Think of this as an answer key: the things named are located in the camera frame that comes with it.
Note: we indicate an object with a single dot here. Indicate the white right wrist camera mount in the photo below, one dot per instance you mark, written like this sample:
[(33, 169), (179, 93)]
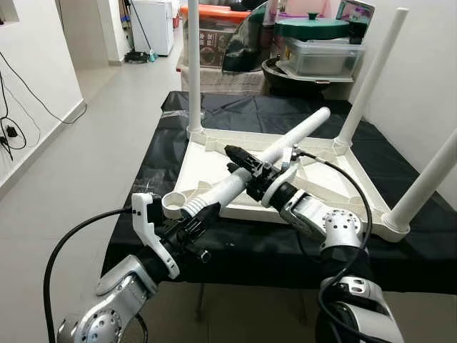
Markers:
[(275, 187)]

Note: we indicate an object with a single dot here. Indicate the black tablecloth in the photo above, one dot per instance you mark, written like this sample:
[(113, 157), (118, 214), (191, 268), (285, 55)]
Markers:
[(250, 257)]

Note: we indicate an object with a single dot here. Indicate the clear tape patch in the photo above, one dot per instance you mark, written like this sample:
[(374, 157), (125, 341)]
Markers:
[(175, 112)]

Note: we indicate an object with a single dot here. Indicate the cream plastic table top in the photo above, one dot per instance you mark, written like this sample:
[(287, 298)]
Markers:
[(207, 161)]

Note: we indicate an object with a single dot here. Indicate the black round basin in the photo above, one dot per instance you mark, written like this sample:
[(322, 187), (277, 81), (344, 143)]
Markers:
[(275, 78)]

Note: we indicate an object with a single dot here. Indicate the white plastic table leg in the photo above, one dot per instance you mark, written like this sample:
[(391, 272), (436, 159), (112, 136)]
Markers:
[(371, 71), (293, 136), (193, 71), (428, 182)]

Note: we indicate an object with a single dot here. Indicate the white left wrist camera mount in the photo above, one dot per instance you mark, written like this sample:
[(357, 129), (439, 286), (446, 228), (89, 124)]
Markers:
[(146, 225)]

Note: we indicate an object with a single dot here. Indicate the orange plastic lid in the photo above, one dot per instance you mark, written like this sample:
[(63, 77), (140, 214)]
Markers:
[(221, 11)]

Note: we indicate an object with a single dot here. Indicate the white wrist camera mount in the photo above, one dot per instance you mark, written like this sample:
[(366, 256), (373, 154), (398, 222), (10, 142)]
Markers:
[(146, 225), (275, 187)]

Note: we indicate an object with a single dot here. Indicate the white cabinet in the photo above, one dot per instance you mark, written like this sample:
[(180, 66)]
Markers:
[(153, 25)]

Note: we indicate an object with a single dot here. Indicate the teal plastic scoop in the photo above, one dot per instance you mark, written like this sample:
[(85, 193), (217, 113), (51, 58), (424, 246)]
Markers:
[(151, 55)]

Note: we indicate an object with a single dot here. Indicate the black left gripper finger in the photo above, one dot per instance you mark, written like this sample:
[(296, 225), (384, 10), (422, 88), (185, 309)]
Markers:
[(203, 221)]

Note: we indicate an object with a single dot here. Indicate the grey framed picture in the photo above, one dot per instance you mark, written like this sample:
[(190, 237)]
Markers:
[(355, 11)]

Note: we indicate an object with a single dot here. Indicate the clear plastic storage box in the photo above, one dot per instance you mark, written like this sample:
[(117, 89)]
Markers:
[(318, 57)]

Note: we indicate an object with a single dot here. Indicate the black bag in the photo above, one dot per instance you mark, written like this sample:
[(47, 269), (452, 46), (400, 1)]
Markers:
[(243, 46)]

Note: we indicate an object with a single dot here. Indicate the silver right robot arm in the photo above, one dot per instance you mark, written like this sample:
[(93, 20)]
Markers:
[(335, 229)]

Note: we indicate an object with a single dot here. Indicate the pink plastic box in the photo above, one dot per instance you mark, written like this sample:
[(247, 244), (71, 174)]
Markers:
[(314, 6)]

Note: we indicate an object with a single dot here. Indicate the dark green round lid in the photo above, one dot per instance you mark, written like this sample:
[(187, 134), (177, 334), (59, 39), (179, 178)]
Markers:
[(312, 28)]

